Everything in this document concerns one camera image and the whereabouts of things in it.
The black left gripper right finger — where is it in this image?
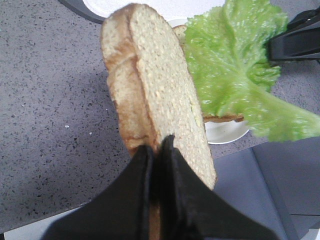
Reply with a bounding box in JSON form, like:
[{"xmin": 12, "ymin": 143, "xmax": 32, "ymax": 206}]
[{"xmin": 160, "ymin": 135, "xmax": 278, "ymax": 240}]

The toasted bread slice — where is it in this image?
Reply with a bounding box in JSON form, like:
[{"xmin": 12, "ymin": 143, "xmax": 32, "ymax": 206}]
[
  {"xmin": 172, "ymin": 24, "xmax": 245, "ymax": 123},
  {"xmin": 99, "ymin": 2, "xmax": 217, "ymax": 240}
]

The white round plate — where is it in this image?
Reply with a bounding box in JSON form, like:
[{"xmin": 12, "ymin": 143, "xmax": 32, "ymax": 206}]
[{"xmin": 168, "ymin": 18, "xmax": 249, "ymax": 145}]

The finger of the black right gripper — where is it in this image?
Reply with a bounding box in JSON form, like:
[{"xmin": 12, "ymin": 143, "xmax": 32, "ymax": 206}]
[
  {"xmin": 287, "ymin": 7, "xmax": 320, "ymax": 31},
  {"xmin": 266, "ymin": 21, "xmax": 320, "ymax": 62}
]

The green lettuce leaf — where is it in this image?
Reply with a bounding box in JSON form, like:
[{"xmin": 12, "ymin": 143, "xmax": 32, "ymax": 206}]
[{"xmin": 184, "ymin": 0, "xmax": 320, "ymax": 142}]

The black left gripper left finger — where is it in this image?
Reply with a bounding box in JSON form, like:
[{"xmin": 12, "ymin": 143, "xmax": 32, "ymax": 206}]
[{"xmin": 42, "ymin": 145, "xmax": 154, "ymax": 240}]

